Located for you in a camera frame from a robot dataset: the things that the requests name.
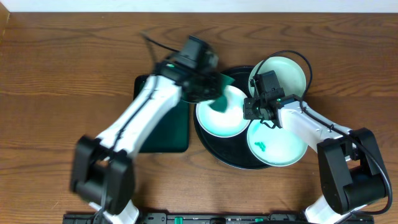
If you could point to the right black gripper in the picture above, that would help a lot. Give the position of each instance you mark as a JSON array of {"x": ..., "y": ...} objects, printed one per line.
[{"x": 248, "y": 114}]

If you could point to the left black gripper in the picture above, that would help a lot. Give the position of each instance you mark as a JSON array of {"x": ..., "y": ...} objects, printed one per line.
[{"x": 205, "y": 88}]

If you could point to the green wavy sponge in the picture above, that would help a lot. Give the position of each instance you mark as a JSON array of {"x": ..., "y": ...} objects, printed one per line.
[{"x": 221, "y": 103}]

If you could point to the white plate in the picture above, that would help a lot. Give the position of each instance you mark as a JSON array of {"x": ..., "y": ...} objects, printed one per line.
[{"x": 227, "y": 124}]

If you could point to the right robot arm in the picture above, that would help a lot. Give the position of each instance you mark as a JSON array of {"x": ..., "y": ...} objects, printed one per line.
[{"x": 353, "y": 176}]

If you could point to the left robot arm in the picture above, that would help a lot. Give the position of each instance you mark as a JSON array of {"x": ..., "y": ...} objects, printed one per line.
[{"x": 102, "y": 172}]

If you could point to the rectangular green tray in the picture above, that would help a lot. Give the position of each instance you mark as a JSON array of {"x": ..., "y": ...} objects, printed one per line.
[{"x": 171, "y": 134}]

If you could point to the round black tray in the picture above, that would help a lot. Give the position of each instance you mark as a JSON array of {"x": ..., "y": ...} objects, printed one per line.
[{"x": 233, "y": 151}]

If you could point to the pale green plate top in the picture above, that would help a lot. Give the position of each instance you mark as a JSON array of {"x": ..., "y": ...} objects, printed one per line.
[{"x": 289, "y": 74}]

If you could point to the pale green plate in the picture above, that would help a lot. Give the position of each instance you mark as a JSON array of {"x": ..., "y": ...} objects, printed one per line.
[
  {"x": 289, "y": 74},
  {"x": 275, "y": 147}
]

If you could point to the pale green plate bottom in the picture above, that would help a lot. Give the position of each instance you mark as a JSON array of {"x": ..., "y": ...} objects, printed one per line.
[{"x": 275, "y": 147}]

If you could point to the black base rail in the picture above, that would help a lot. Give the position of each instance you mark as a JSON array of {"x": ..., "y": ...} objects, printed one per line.
[{"x": 163, "y": 218}]

